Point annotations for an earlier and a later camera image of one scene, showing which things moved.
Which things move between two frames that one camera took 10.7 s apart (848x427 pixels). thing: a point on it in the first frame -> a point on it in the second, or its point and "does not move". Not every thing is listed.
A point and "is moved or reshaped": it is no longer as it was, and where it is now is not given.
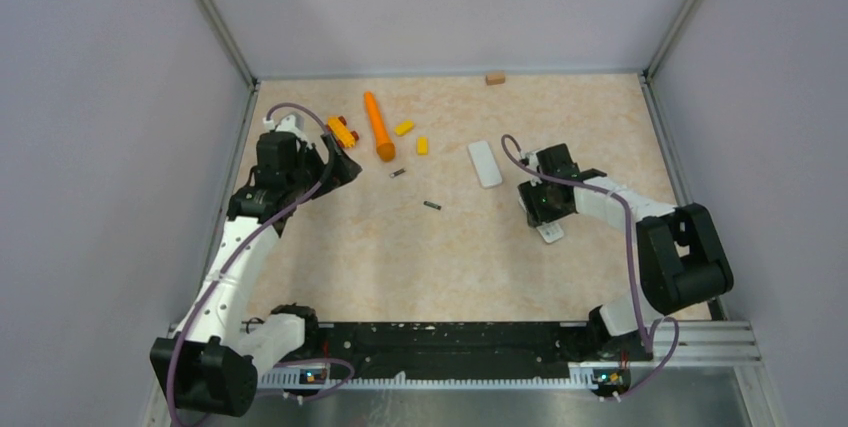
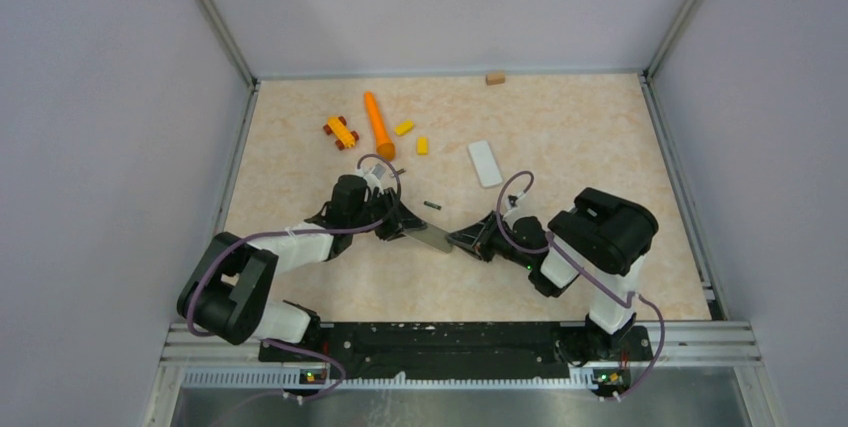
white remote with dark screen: x=484 y=164 does not move
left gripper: x=336 y=172 -> x=398 y=222
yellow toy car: x=342 y=134 does not move
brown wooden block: x=495 y=79 does not move
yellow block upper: x=404 y=128 does not move
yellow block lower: x=422 y=146 does not move
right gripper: x=529 y=191 -> x=481 y=233
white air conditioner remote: x=550 y=232 is moved or reshaped
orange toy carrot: x=385 y=148 does not move
